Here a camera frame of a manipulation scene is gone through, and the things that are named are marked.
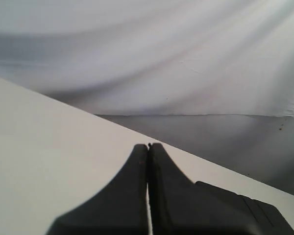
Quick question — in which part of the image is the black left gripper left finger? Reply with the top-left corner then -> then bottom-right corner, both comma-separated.
48,144 -> 149,235

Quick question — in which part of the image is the white backdrop cloth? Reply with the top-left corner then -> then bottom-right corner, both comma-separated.
0,0 -> 294,117

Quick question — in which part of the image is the black plastic tool case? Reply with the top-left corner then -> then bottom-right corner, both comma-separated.
195,181 -> 294,235

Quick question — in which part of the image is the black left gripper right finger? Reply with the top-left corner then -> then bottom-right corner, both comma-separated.
148,143 -> 196,235

